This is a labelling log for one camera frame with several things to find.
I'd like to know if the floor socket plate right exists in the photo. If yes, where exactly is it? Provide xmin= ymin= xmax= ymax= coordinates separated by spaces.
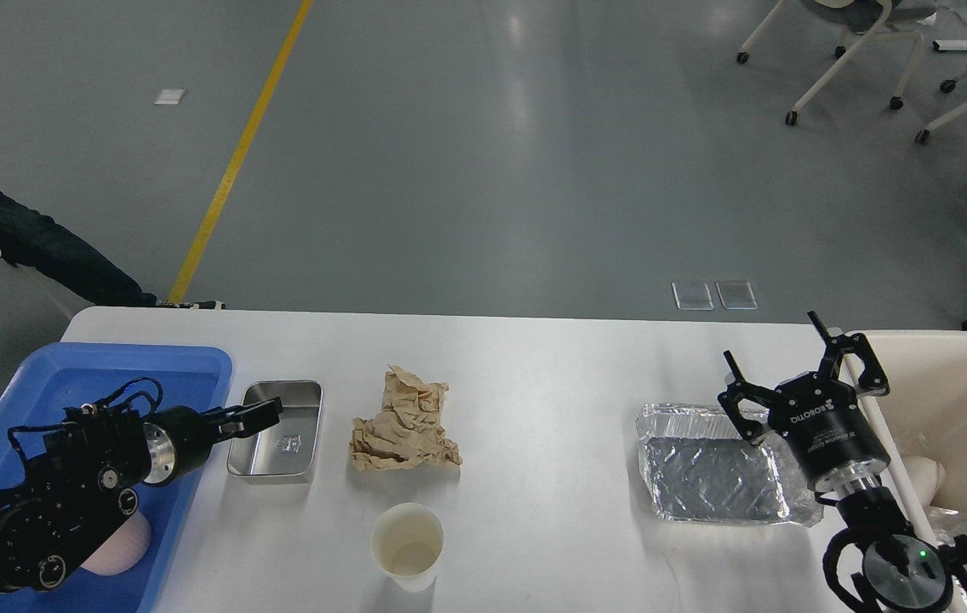
xmin=714 ymin=280 xmax=759 ymax=310

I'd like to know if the white object in bin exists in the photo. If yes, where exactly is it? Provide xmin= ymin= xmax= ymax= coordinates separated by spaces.
xmin=902 ymin=456 xmax=947 ymax=507

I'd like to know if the person in beige sweater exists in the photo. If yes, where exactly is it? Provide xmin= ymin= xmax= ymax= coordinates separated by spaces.
xmin=0 ymin=162 xmax=225 ymax=435

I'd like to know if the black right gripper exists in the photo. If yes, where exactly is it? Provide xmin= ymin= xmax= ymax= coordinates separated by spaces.
xmin=718 ymin=311 xmax=891 ymax=493

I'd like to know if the white floor tag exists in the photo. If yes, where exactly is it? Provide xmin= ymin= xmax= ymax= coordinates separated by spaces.
xmin=153 ymin=87 xmax=186 ymax=107

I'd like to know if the white office chair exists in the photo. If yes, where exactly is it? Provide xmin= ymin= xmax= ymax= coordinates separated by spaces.
xmin=784 ymin=1 xmax=936 ymax=127

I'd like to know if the blue plastic tray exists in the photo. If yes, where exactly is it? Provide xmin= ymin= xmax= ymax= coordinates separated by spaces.
xmin=0 ymin=342 xmax=233 ymax=612

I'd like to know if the foil trash in bin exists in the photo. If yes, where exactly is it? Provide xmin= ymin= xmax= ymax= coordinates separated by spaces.
xmin=924 ymin=506 xmax=967 ymax=612

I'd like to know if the aluminium foil tray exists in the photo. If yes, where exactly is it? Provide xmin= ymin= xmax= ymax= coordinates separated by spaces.
xmin=635 ymin=404 xmax=825 ymax=527

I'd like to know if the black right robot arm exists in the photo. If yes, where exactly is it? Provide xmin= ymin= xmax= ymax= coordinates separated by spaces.
xmin=718 ymin=312 xmax=967 ymax=612

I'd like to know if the pink plastic mug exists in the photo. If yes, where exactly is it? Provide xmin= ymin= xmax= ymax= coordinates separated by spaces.
xmin=80 ymin=511 xmax=152 ymax=576

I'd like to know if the stainless steel rectangular container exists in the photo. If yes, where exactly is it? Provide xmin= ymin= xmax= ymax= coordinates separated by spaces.
xmin=226 ymin=380 xmax=323 ymax=484

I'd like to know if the floor socket plate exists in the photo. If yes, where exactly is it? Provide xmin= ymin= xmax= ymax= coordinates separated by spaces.
xmin=671 ymin=282 xmax=716 ymax=312
xmin=714 ymin=280 xmax=759 ymax=310

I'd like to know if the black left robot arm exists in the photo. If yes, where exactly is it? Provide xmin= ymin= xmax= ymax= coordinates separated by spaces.
xmin=0 ymin=379 xmax=283 ymax=593

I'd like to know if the white paper cup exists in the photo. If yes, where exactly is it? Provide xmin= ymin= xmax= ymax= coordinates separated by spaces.
xmin=370 ymin=501 xmax=446 ymax=593

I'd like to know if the floor socket plate left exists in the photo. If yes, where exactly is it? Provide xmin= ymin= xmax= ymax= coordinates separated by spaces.
xmin=671 ymin=282 xmax=716 ymax=312

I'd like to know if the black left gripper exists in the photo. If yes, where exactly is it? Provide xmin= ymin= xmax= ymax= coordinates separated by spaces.
xmin=142 ymin=397 xmax=283 ymax=488

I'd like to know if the crumpled brown paper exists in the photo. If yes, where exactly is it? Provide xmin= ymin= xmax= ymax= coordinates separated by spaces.
xmin=348 ymin=365 xmax=463 ymax=473

